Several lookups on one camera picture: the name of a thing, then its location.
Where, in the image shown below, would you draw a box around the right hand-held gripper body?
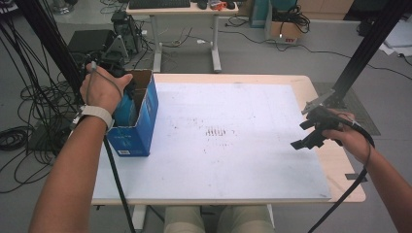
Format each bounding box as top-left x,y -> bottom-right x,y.
300,88 -> 345,132

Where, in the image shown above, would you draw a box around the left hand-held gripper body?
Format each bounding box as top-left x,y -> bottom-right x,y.
86,34 -> 131,79

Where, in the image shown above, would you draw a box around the blue cardboard box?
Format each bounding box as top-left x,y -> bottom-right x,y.
106,69 -> 159,158

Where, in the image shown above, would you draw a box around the person's left hand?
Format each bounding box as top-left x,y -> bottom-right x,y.
80,62 -> 134,116

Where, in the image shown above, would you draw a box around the person's right hand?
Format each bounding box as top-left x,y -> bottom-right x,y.
321,108 -> 372,165

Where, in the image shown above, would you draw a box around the black equipment case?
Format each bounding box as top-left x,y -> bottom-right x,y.
66,29 -> 117,67

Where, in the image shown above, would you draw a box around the black computer tower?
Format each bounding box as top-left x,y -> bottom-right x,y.
111,10 -> 144,56

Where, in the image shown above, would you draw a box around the grey floor mat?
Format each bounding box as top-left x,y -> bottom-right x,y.
312,82 -> 382,137

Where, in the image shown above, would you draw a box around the white band wristwatch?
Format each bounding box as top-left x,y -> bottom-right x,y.
69,104 -> 116,132

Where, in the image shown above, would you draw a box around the black tape strip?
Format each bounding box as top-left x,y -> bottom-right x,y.
344,172 -> 369,183

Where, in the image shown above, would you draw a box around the black metal stand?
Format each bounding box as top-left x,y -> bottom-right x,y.
324,0 -> 412,109
14,0 -> 90,95

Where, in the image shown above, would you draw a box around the black keyboard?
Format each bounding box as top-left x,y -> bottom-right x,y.
128,0 -> 192,10

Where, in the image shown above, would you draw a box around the clear container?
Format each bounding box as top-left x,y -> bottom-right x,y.
51,0 -> 71,15

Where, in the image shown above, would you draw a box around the white table leg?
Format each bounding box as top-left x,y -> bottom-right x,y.
130,204 -> 147,231
262,204 -> 276,229

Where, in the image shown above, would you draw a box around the light wooden table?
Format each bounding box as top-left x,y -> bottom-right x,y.
90,72 -> 367,207

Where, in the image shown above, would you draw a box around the brown cardboard box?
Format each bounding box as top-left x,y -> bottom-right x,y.
264,6 -> 304,46

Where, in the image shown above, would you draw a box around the white-legged desk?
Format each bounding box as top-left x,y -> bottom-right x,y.
125,1 -> 240,74

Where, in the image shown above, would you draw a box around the person's right leg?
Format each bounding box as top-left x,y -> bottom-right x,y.
216,205 -> 275,233

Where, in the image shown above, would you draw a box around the person's leg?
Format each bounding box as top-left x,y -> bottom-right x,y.
216,205 -> 275,233
163,205 -> 209,233

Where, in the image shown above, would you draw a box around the white board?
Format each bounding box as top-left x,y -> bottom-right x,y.
92,82 -> 332,200

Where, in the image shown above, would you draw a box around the white paper sheets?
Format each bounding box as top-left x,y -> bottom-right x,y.
378,18 -> 412,58

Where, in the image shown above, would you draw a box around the light wooden cabinet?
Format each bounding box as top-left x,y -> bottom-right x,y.
297,0 -> 355,20

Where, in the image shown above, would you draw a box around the orange small object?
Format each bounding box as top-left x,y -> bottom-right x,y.
209,0 -> 227,12

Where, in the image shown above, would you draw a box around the teal bin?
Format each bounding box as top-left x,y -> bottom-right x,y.
249,0 -> 299,29

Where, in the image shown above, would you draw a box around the person's left leg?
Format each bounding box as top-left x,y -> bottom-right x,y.
163,205 -> 209,233

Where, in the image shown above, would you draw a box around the grey wrist cord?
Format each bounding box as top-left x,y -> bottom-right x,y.
85,60 -> 126,107
336,111 -> 373,166

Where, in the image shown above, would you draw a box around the thick black gripper cable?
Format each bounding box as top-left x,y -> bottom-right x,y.
306,116 -> 376,233
102,135 -> 137,233

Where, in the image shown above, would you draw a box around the long black floor cable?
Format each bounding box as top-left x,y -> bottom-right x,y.
210,27 -> 412,82

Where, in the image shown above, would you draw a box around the black floor cable bundle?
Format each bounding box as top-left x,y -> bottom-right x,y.
0,18 -> 81,195

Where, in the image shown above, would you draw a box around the tangled black cables in box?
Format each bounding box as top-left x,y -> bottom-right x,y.
271,4 -> 311,35

